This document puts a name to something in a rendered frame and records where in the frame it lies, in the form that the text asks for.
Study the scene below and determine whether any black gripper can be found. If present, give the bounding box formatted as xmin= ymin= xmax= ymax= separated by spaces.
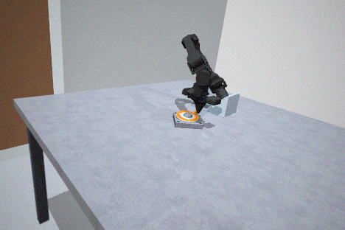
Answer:
xmin=182 ymin=83 xmax=221 ymax=114

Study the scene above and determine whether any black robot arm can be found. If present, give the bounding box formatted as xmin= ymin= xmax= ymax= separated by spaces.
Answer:
xmin=181 ymin=34 xmax=229 ymax=100

